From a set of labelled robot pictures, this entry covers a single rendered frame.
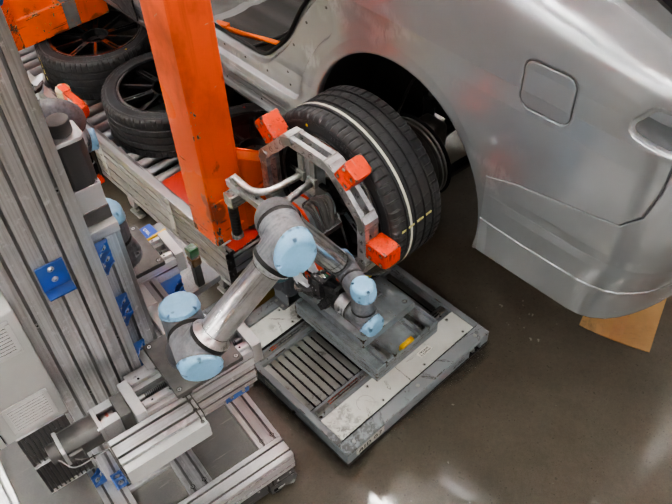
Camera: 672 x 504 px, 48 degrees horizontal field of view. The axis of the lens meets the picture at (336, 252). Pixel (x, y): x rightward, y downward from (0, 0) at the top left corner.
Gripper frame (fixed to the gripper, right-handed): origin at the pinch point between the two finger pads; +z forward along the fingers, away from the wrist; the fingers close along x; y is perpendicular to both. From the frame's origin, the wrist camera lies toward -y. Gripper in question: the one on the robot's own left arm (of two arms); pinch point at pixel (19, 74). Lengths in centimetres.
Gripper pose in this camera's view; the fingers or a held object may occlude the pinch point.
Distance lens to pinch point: 283.6
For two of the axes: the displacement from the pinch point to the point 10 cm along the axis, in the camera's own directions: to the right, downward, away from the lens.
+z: -3.8, -6.6, 6.4
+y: -0.9, 7.2, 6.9
